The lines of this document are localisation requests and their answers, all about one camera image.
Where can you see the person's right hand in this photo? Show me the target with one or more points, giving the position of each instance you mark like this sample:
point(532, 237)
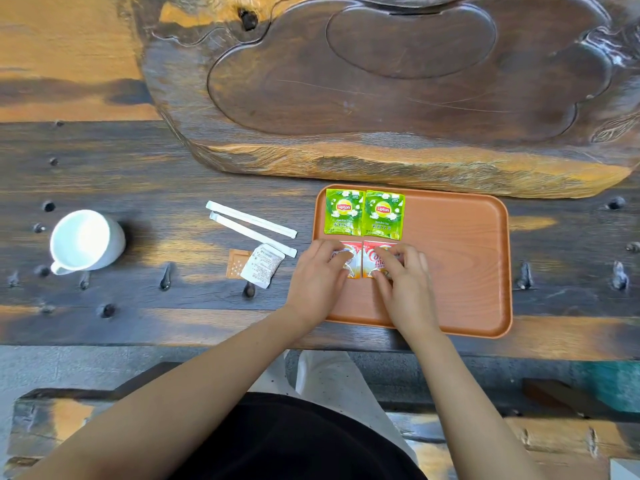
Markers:
point(407, 294)

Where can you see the person's left hand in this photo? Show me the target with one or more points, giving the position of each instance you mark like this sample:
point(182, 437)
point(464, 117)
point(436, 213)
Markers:
point(315, 284)

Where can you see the person's left thumb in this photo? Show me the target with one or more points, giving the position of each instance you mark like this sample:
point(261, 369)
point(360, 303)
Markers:
point(350, 272)

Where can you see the person's right thumb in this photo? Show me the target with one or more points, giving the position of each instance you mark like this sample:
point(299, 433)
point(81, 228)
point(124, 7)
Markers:
point(381, 282)

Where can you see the red and white sachet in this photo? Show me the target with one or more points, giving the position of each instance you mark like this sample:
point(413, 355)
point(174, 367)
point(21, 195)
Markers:
point(352, 264)
point(372, 260)

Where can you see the person's right forearm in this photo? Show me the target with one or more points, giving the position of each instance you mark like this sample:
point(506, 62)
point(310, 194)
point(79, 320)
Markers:
point(465, 409)

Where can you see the person's left forearm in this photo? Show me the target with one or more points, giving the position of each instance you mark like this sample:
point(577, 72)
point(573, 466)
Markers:
point(165, 404)

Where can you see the green tea bag packet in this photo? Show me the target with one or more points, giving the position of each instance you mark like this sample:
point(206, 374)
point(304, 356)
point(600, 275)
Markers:
point(383, 214)
point(343, 210)

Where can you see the orange wood-grain serving tray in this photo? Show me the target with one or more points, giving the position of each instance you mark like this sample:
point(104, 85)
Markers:
point(460, 264)

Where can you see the small white printed sachet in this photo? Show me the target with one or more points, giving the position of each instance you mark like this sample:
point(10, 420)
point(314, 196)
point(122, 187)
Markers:
point(261, 264)

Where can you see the white paper stick packet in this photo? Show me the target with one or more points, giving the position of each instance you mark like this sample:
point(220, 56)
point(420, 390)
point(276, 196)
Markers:
point(250, 219)
point(255, 235)

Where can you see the white trousers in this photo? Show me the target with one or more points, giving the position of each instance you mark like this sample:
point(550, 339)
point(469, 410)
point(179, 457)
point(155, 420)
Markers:
point(335, 384)

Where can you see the small orange sachet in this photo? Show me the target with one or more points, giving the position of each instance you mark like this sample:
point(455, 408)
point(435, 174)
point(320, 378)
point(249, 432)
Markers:
point(235, 264)

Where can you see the black shirt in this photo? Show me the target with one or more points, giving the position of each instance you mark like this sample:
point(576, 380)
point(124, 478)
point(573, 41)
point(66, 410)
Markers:
point(300, 439)

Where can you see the carved dark wooden tea tray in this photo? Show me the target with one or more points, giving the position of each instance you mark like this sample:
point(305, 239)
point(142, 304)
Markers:
point(400, 94)

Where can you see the rustic wooden bench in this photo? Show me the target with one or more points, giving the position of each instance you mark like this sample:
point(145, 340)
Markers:
point(550, 439)

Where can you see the white ceramic cup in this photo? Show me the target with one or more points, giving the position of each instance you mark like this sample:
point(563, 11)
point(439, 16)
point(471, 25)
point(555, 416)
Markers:
point(86, 240)

